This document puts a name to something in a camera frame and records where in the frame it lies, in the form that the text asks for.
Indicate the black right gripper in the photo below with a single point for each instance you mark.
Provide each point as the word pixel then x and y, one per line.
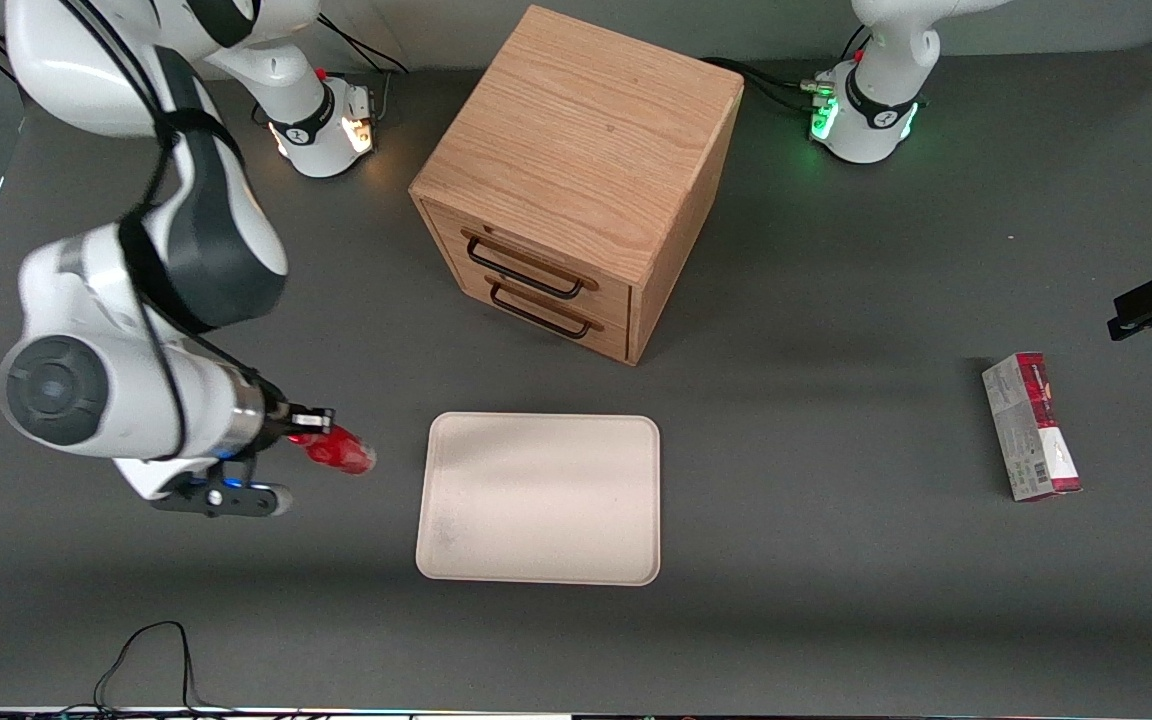
pixel 278 419

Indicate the red coke bottle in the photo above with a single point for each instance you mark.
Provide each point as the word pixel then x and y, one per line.
pixel 346 455

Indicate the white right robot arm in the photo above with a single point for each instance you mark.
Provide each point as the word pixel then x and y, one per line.
pixel 106 390

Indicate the beige plastic tray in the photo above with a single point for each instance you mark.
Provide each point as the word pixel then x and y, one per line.
pixel 536 500

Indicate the red white carton box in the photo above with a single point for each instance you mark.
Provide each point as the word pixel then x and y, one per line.
pixel 1031 430

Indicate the small wooden drawer front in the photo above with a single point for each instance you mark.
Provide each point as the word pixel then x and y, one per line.
pixel 561 330

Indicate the large wooden drawer front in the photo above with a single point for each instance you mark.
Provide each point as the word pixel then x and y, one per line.
pixel 536 255

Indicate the oak wooden drawer cabinet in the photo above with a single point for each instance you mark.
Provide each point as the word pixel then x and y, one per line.
pixel 586 120

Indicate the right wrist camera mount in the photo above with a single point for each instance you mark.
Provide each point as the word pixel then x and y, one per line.
pixel 226 497

